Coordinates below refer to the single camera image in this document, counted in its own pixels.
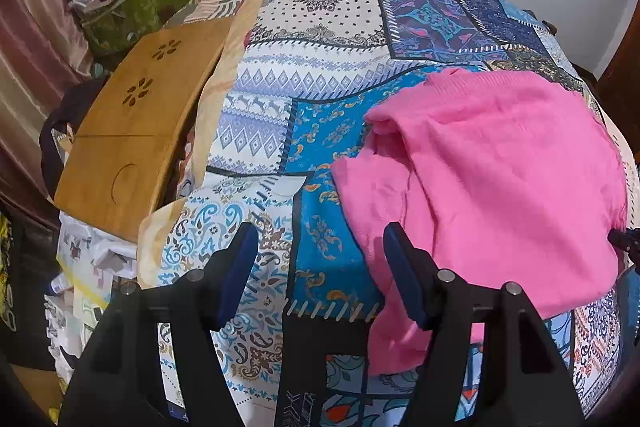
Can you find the white printed paper pile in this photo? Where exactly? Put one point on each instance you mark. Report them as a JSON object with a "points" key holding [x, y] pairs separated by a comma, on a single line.
{"points": [[92, 262]]}

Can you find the brown wooden door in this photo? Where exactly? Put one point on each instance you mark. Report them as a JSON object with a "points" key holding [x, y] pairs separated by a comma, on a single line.
{"points": [[618, 88]]}

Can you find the wooden folding lap table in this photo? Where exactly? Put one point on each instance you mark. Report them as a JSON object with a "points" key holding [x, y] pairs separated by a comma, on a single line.
{"points": [[124, 149]]}

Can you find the green patterned storage bag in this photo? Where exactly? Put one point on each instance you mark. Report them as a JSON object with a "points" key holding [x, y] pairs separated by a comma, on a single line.
{"points": [[118, 25]]}

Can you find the yellow black bag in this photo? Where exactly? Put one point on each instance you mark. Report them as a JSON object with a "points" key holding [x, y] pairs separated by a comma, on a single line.
{"points": [[6, 291]]}

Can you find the patchwork patterned bedsheet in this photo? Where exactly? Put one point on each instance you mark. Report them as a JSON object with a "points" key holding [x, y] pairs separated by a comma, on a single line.
{"points": [[287, 99]]}

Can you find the striped maroon curtain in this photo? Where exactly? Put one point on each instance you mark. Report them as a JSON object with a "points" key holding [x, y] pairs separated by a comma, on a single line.
{"points": [[43, 53]]}

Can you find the pink knit cardigan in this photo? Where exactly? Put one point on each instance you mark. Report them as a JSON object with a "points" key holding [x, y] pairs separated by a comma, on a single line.
{"points": [[499, 176]]}

